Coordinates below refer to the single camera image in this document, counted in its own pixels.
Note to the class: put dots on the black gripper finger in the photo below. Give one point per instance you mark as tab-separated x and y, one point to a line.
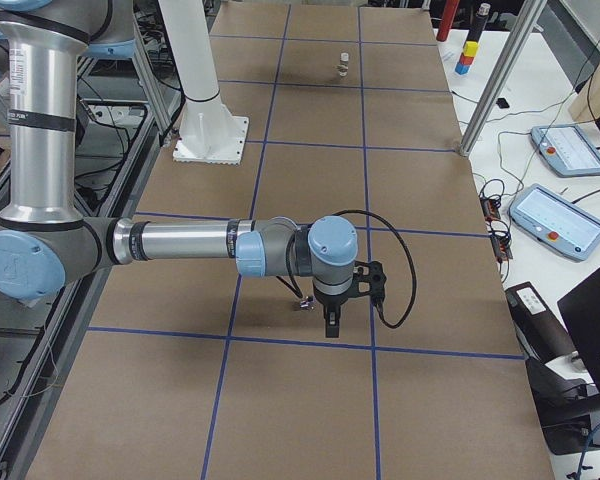
332	321

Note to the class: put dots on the teach pendant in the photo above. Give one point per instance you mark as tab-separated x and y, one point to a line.
567	150
555	222

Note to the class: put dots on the white brass PPR valve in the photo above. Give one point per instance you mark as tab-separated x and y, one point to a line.
343	66

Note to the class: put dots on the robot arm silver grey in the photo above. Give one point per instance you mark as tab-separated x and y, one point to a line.
46	243

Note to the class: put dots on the black monitor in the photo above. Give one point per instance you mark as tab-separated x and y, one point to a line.
580	310

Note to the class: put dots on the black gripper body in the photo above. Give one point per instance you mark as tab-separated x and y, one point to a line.
331	303

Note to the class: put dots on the black box with label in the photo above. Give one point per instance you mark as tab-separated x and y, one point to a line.
543	333

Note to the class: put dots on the blue cube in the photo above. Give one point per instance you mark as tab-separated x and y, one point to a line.
462	69

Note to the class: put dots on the black cylinder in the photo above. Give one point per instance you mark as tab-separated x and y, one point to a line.
478	23

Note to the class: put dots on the red cube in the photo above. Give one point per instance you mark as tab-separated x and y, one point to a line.
465	60

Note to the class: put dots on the white pedestal column base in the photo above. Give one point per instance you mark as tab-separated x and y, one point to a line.
208	132

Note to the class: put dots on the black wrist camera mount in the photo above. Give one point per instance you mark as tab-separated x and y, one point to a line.
368	280

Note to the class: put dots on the yellow cube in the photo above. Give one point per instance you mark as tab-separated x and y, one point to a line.
470	49

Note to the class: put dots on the small circuit board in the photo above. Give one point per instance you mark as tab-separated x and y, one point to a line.
490	209

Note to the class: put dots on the near teach pendant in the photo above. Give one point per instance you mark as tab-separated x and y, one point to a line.
555	222

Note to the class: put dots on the red cylinder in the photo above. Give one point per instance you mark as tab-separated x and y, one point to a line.
447	19

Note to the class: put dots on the small metal pipe fitting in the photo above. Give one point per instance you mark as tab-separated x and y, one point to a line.
307	303

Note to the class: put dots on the far teach pendant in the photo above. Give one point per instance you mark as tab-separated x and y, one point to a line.
567	150

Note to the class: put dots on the aluminium frame post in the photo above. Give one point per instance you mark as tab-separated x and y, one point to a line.
516	40

